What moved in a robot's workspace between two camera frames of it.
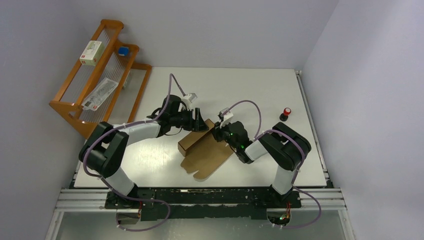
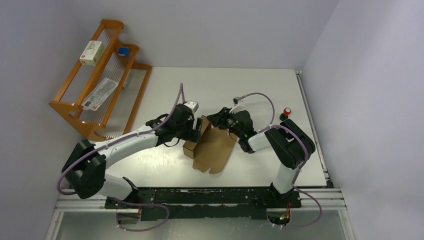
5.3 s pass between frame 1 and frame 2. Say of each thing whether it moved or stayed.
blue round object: stayed
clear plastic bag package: stayed
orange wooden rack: stayed
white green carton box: stayed
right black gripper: moved
